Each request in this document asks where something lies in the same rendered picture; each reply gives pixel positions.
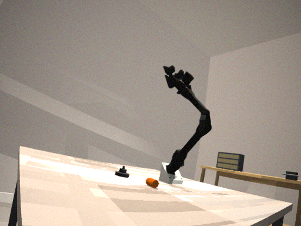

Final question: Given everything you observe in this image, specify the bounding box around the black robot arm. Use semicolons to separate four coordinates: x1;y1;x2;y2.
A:
165;70;212;175

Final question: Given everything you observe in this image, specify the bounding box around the orange knob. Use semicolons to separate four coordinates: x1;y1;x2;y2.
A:
145;177;159;188

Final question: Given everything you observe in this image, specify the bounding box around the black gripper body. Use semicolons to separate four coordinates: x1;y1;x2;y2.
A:
166;65;180;88

